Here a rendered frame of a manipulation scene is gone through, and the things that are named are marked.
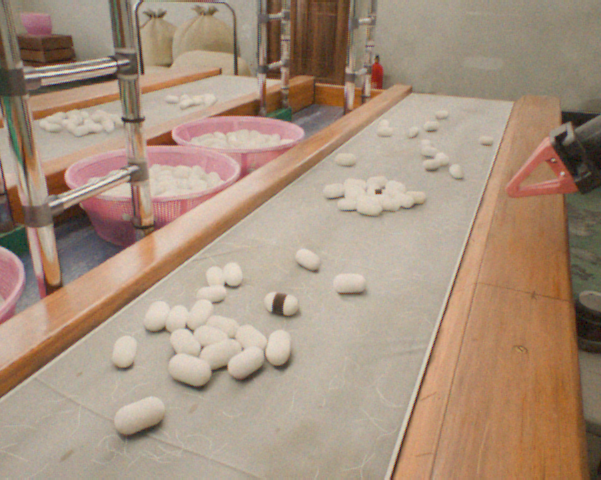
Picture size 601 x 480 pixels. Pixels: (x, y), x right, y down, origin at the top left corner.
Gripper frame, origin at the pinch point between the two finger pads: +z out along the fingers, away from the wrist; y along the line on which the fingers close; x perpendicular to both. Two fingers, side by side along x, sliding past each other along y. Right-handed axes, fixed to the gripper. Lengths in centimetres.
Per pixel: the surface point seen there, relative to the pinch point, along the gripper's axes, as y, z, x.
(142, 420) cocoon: 48, 21, -9
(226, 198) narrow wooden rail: 7.9, 31.6, -20.7
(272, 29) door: -433, 181, -149
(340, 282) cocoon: 22.5, 15.7, -5.2
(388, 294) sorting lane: 20.0, 13.1, -0.9
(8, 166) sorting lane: 6, 66, -47
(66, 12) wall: -433, 365, -309
